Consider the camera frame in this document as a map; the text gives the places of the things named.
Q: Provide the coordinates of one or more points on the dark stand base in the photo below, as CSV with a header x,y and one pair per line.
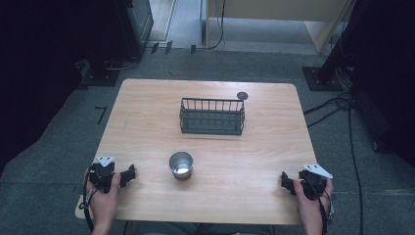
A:
x,y
102,78

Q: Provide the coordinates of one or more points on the dark curtain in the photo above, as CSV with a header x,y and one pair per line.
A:
x,y
388,81
36,65

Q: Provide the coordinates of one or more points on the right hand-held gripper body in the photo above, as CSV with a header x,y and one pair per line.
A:
x,y
313,184

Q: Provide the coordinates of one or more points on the small black floor bracket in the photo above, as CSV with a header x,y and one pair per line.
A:
x,y
155,48
168,47
193,49

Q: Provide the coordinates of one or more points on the metal cup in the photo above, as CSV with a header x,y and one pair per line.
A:
x,y
181,165

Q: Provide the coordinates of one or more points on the person's right hand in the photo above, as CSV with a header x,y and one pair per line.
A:
x,y
310,209

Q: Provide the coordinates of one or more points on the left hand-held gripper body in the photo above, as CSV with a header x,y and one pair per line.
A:
x,y
101,174

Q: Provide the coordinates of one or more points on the black stand pole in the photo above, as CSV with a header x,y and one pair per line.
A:
x,y
339,39

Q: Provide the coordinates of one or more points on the beige wooden furniture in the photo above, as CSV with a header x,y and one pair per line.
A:
x,y
277,9

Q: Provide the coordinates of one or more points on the person's left hand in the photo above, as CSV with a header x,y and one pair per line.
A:
x,y
105,202

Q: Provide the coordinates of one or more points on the dark cabinet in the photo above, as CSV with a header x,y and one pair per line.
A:
x,y
137,23

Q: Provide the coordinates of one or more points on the dark round table disc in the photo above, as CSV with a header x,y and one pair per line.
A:
x,y
242,95

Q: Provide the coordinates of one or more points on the black stand base plate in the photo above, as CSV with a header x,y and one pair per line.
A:
x,y
321,83

